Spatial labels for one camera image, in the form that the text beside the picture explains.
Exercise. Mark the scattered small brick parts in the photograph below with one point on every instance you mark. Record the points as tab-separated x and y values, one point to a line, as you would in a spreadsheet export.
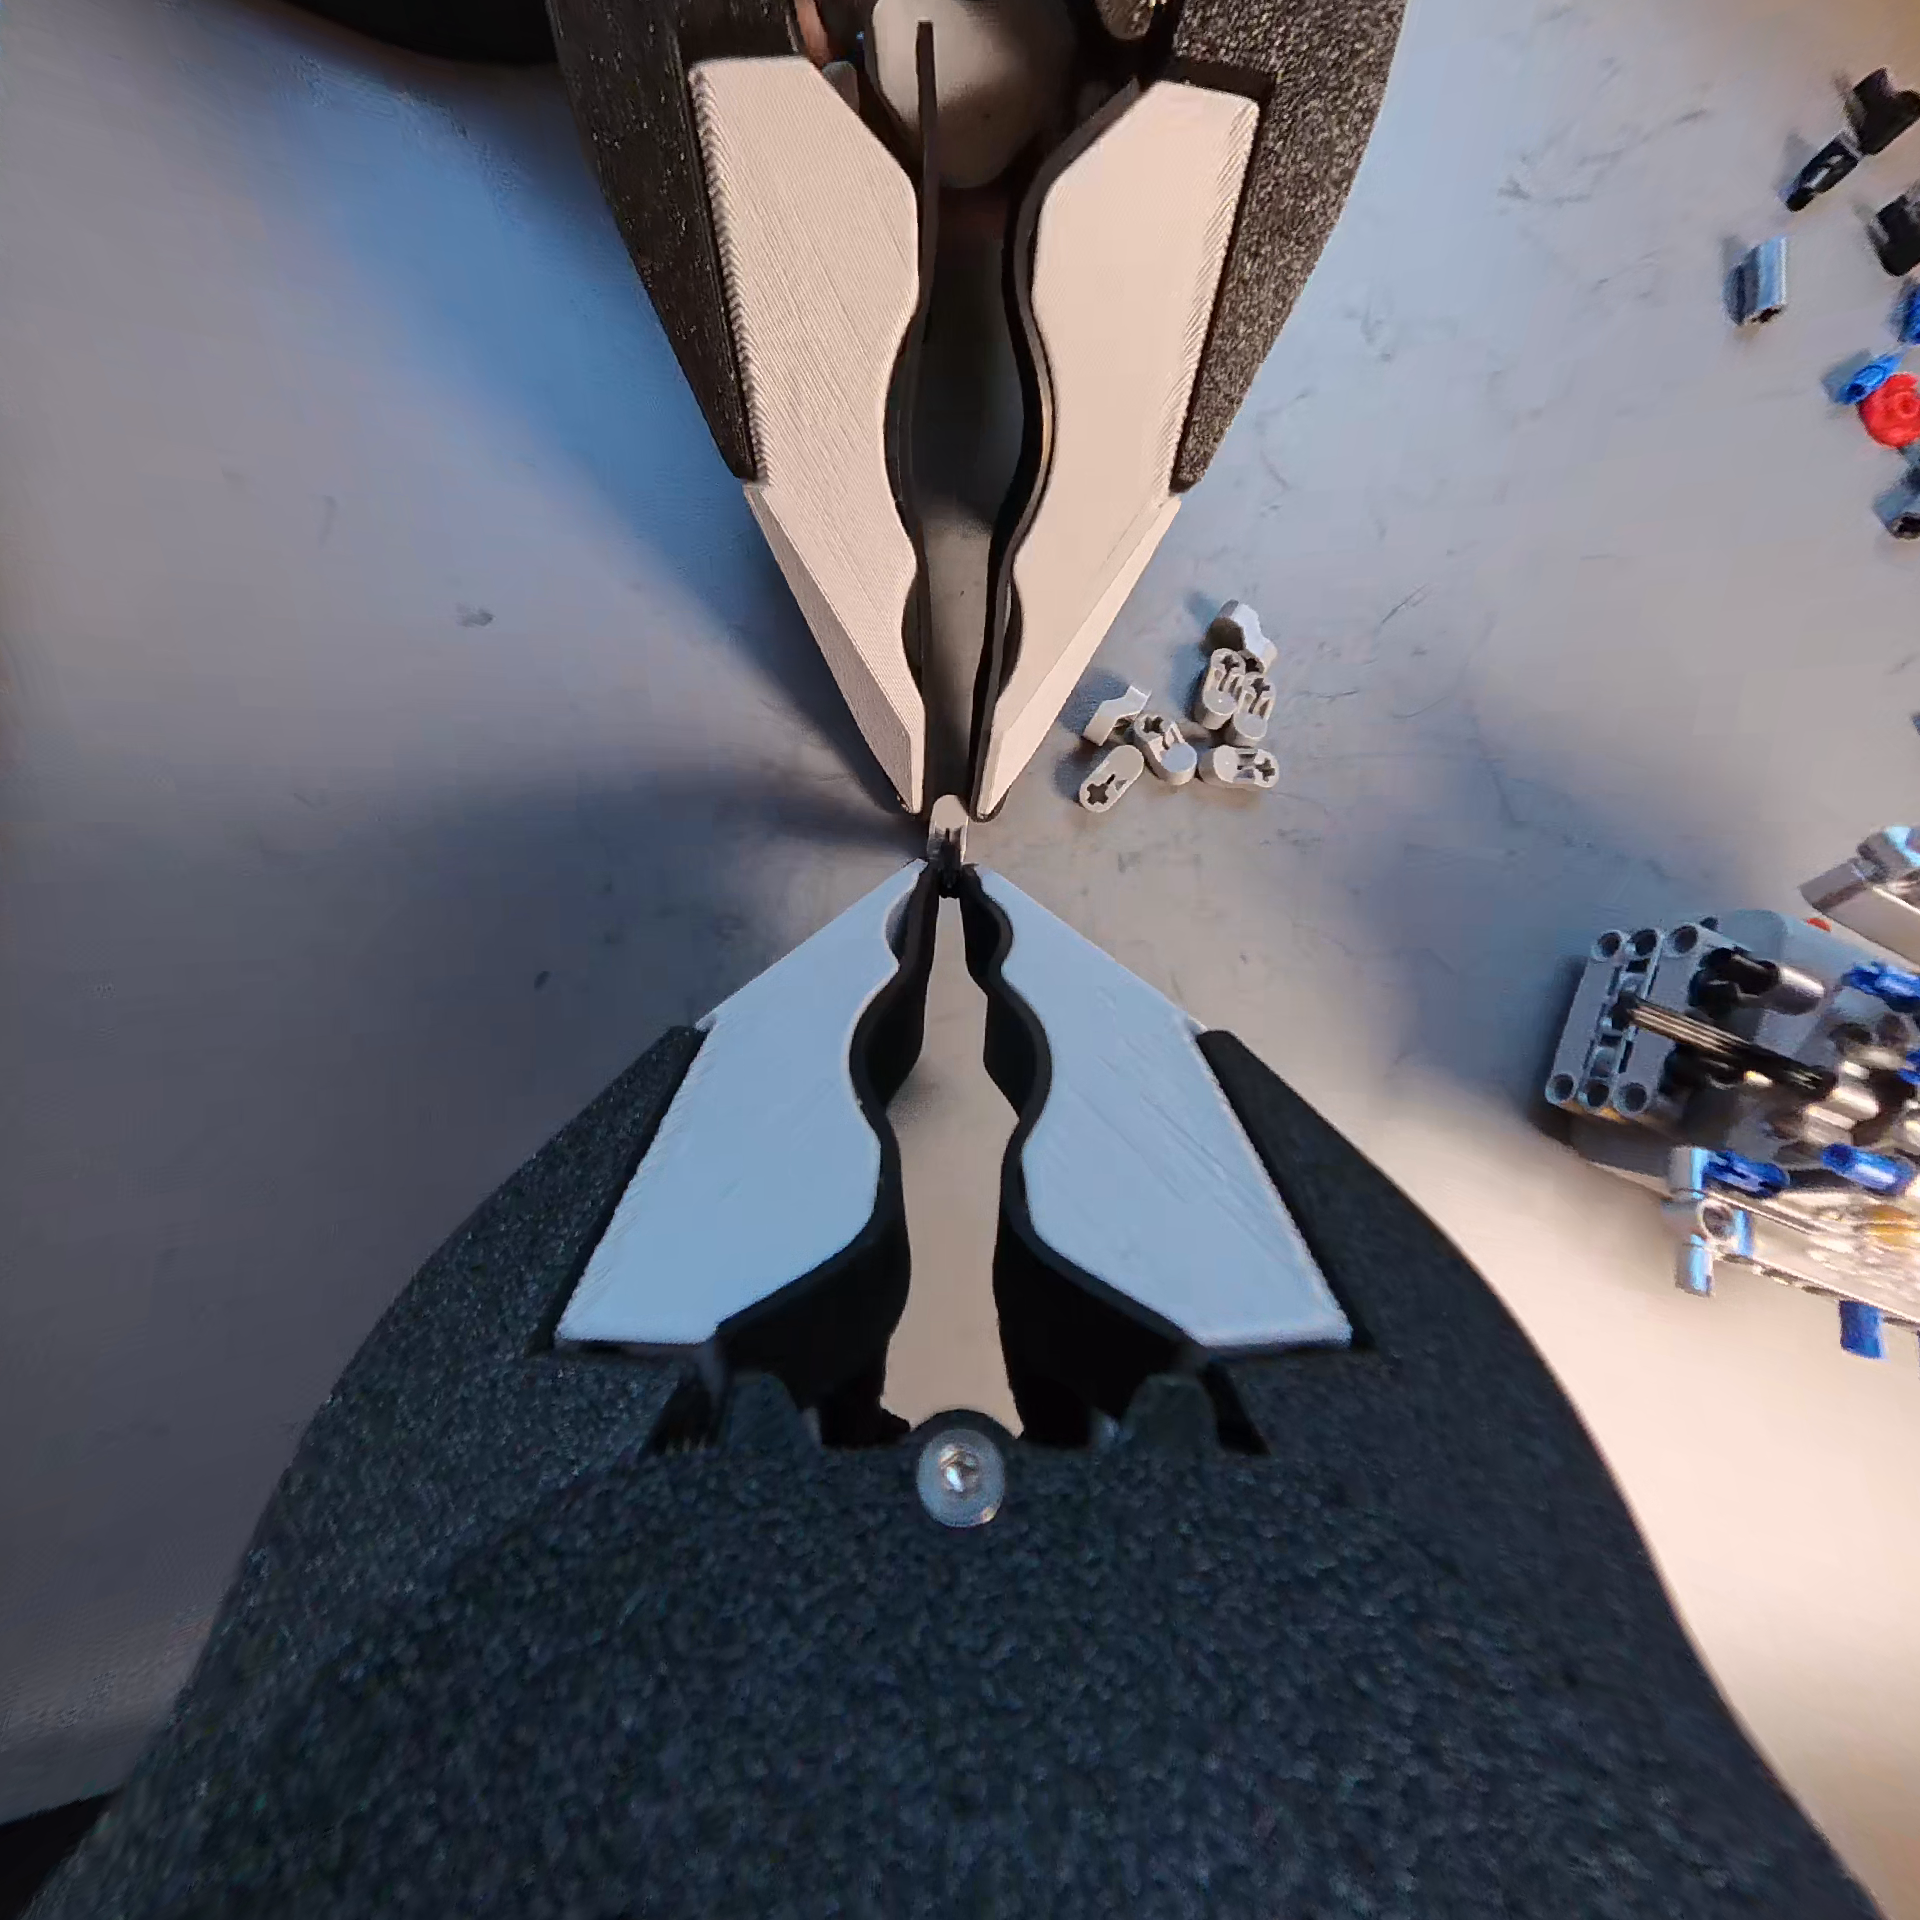
1892	409

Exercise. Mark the pile of grey connector pieces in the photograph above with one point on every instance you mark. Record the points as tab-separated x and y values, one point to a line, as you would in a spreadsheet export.
1110	783

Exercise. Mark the grey toy brick assembly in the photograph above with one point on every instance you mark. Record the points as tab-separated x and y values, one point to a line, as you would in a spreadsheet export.
1603	1037

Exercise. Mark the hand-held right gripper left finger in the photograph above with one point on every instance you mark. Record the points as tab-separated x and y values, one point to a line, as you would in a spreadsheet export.
737	1186

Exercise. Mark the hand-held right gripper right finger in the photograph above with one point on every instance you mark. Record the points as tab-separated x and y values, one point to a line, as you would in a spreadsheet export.
1170	1186

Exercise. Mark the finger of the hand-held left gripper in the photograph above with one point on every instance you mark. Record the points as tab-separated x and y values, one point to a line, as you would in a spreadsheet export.
811	332
1126	332

